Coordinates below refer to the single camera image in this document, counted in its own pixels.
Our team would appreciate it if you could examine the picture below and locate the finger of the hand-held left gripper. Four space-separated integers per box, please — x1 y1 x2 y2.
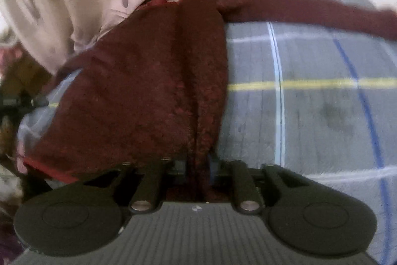
0 95 49 110

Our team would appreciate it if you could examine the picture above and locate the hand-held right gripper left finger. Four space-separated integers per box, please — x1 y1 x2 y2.
77 158 187 216

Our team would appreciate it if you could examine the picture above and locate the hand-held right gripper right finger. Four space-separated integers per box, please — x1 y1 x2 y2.
207 156 311 216

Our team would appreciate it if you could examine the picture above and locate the maroon knit sweater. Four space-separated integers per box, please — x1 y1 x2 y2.
22 0 397 203

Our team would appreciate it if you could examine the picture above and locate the grey plaid bed sheet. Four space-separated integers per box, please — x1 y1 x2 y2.
17 0 397 265

